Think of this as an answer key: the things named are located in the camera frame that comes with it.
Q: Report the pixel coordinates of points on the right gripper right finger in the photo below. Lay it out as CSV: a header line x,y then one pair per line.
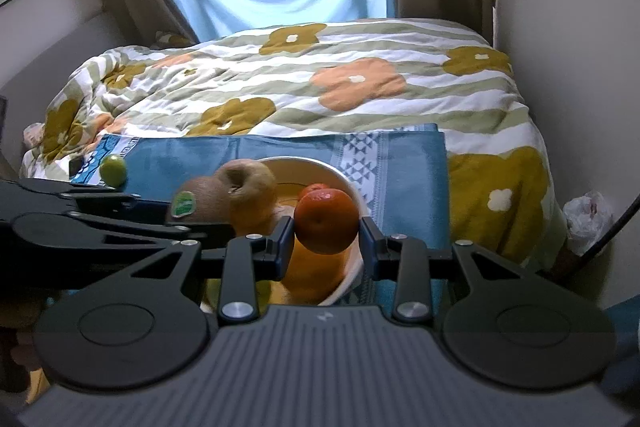
x,y
402,267

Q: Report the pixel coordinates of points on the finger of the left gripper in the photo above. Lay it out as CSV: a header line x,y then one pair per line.
x,y
57,197
76,230

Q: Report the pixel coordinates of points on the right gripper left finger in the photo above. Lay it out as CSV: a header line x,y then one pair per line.
x,y
253,258

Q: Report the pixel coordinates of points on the large brownish apple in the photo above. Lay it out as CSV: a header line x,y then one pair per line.
x,y
251,190

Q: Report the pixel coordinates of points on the dark green apple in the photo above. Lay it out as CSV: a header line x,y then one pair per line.
x,y
113,170

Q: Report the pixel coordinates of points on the brown kiwi with sticker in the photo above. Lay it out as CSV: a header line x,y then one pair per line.
x,y
201,200

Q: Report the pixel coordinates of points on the light green apple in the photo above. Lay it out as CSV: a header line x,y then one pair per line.
x,y
219,292

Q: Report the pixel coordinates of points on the large orange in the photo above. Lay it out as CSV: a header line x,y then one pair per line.
x,y
311,277

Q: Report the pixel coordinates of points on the black phone on duvet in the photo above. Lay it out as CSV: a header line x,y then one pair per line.
x,y
75,165

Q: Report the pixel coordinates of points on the cream bowl yellow print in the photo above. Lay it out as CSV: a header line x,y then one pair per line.
x,y
292,175

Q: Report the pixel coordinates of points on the blue patterned cloth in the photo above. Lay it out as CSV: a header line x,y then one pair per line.
x,y
401,174

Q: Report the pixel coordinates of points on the white plastic bag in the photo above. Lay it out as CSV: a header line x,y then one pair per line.
x,y
588,218

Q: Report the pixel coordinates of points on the floral striped duvet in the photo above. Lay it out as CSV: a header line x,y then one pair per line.
x,y
317,79

